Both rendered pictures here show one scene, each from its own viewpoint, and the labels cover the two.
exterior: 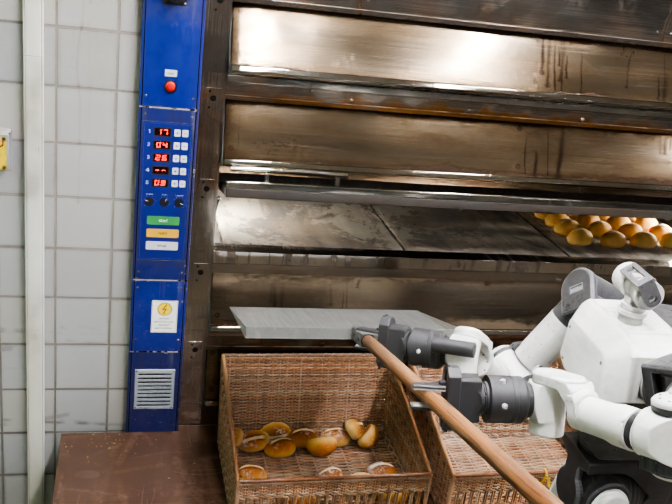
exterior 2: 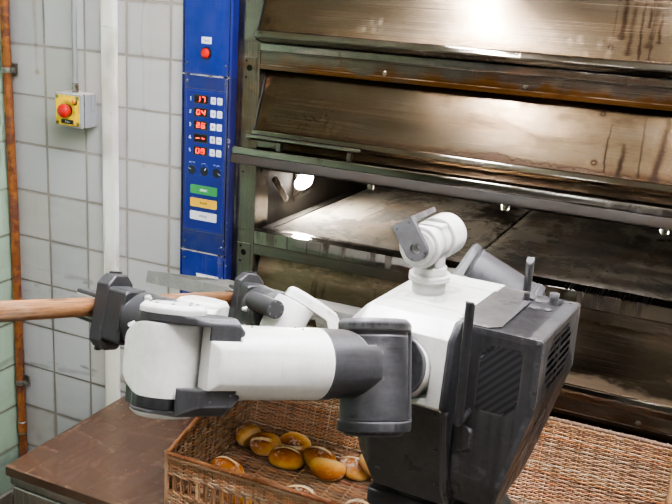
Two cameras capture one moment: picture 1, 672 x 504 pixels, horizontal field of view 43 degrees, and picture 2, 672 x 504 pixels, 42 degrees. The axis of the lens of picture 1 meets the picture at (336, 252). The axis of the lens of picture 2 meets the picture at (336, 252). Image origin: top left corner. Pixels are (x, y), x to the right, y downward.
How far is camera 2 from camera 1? 1.48 m
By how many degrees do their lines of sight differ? 37
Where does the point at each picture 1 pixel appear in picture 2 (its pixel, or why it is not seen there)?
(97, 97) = (156, 66)
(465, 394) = (110, 305)
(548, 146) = (643, 139)
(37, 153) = (110, 116)
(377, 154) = (413, 135)
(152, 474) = (155, 443)
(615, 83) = not seen: outside the picture
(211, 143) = (249, 115)
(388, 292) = not seen: hidden behind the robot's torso
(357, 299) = not seen: hidden behind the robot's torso
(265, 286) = (307, 279)
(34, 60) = (107, 30)
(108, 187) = (165, 154)
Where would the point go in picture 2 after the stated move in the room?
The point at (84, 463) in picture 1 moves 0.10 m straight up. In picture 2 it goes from (114, 418) to (114, 388)
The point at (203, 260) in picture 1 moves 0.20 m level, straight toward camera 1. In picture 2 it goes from (245, 239) to (201, 254)
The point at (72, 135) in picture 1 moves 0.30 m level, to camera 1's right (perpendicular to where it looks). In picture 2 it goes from (138, 101) to (208, 115)
